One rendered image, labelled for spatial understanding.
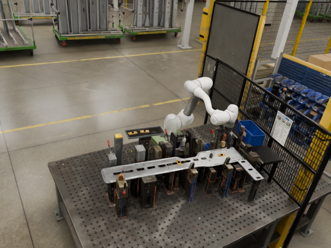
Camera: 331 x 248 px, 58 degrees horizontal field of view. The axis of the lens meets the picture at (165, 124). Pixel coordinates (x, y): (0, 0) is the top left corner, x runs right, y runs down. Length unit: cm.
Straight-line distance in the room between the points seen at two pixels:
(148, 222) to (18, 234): 152
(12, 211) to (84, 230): 143
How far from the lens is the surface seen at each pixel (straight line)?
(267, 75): 550
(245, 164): 300
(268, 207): 310
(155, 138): 354
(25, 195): 404
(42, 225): 367
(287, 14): 705
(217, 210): 289
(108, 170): 267
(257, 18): 487
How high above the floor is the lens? 272
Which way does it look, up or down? 31 degrees down
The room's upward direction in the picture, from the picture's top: 7 degrees clockwise
